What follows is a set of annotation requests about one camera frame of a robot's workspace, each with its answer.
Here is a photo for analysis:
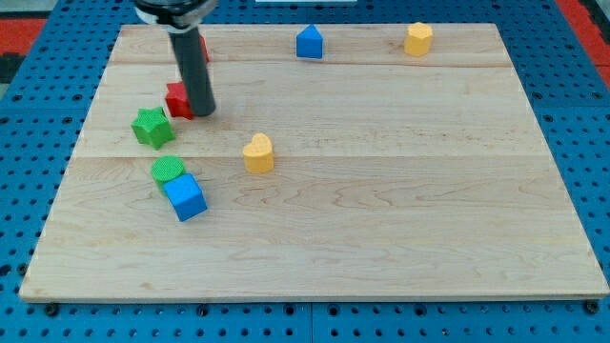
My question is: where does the blue pentagon house block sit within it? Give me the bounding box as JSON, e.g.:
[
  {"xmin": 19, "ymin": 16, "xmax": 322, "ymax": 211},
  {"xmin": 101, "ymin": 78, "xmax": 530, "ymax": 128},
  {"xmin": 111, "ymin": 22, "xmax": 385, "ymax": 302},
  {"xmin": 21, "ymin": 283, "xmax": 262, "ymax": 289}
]
[{"xmin": 295, "ymin": 25, "xmax": 324, "ymax": 59}]

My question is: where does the red star block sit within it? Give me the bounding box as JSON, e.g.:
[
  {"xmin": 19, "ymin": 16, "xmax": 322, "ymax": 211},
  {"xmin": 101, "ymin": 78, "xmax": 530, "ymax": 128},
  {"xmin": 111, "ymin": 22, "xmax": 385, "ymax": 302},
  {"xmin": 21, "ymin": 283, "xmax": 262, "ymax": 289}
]
[{"xmin": 165, "ymin": 82, "xmax": 194, "ymax": 120}]

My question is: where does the yellow hexagon block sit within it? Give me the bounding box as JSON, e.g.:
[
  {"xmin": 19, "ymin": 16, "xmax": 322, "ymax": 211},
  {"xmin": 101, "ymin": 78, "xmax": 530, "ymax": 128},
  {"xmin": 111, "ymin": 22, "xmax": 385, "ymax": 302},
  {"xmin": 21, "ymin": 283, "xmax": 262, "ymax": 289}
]
[{"xmin": 404, "ymin": 22, "xmax": 434, "ymax": 57}]

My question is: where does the light wooden board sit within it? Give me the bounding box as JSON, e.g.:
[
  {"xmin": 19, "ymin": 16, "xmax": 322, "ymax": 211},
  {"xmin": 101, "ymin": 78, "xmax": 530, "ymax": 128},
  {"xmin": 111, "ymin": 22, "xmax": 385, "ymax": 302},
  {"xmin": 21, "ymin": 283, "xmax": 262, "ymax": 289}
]
[{"xmin": 20, "ymin": 23, "xmax": 609, "ymax": 303}]

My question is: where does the green cylinder block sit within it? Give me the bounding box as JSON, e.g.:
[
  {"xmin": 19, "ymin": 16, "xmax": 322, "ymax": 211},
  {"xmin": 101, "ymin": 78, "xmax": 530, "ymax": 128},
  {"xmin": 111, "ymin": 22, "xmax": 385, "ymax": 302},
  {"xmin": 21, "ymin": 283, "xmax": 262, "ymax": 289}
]
[{"xmin": 150, "ymin": 155, "xmax": 186, "ymax": 195}]

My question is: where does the red block behind rod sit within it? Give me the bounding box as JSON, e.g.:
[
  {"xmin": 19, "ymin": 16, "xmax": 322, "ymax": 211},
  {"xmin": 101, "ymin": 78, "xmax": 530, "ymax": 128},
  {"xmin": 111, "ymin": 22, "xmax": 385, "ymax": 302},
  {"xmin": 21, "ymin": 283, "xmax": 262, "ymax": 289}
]
[{"xmin": 199, "ymin": 35, "xmax": 210, "ymax": 64}]

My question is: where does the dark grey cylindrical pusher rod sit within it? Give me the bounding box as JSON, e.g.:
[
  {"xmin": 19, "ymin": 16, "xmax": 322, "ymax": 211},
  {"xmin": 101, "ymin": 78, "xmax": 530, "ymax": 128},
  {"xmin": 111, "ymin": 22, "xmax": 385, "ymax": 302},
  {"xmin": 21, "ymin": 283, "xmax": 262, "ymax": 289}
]
[{"xmin": 170, "ymin": 27, "xmax": 216, "ymax": 116}]

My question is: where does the green star block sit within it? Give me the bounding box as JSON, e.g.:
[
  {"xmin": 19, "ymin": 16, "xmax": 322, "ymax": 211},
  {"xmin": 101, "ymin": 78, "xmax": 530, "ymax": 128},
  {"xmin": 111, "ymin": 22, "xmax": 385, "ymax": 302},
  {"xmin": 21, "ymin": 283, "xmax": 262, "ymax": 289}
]
[{"xmin": 131, "ymin": 107, "xmax": 175, "ymax": 150}]

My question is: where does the blue cube block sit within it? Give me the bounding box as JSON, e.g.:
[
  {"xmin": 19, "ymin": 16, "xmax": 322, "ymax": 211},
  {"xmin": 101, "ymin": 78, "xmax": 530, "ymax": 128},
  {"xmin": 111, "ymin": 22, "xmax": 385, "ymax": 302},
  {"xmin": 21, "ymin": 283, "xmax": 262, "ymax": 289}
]
[{"xmin": 163, "ymin": 173, "xmax": 208, "ymax": 222}]

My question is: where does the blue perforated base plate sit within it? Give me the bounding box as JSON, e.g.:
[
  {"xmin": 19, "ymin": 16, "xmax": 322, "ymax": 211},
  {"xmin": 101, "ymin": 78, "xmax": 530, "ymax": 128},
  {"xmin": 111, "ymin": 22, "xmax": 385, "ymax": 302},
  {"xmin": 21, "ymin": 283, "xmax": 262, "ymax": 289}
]
[{"xmin": 1, "ymin": 0, "xmax": 609, "ymax": 342}]

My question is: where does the yellow heart block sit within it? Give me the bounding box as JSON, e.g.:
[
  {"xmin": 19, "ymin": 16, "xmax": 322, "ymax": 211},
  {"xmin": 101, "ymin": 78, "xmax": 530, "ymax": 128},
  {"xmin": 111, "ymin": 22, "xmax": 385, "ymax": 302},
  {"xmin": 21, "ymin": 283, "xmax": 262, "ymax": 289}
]
[{"xmin": 242, "ymin": 132, "xmax": 275, "ymax": 173}]

